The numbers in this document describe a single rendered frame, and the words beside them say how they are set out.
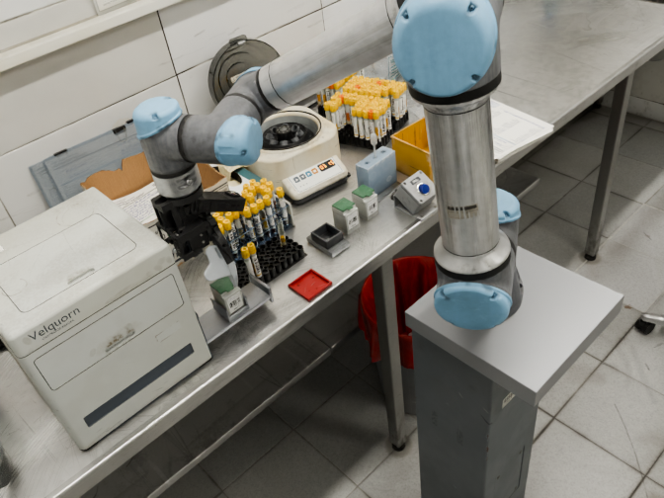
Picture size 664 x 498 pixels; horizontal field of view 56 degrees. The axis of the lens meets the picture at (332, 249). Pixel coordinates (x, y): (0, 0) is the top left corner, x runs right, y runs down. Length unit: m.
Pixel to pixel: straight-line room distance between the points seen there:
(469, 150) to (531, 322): 0.46
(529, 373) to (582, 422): 1.10
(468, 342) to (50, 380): 0.70
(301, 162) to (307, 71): 0.63
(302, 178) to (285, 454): 0.96
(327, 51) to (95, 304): 0.53
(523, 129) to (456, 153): 0.96
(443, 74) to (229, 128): 0.35
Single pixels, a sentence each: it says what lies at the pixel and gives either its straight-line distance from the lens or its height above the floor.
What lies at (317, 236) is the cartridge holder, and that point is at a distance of 1.42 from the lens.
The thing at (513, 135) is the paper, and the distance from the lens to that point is 1.77.
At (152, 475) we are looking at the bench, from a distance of 1.91.
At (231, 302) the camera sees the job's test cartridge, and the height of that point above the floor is 0.95.
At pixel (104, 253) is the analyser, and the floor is 1.17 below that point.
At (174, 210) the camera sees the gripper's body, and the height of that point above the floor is 1.20.
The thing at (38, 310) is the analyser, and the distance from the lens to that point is 1.04.
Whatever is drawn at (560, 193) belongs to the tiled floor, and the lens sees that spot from 3.09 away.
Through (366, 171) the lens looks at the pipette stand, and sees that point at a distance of 1.50.
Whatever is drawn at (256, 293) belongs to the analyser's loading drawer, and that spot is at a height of 0.91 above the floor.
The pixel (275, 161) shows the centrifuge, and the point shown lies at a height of 0.99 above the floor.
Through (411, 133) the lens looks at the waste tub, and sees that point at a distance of 1.67.
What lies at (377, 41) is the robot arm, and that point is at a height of 1.44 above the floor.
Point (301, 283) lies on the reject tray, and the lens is 1.36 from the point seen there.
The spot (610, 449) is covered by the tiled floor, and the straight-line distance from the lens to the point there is 2.18.
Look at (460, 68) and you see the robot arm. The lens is 0.75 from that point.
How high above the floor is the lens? 1.80
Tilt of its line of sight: 40 degrees down
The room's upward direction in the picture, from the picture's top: 9 degrees counter-clockwise
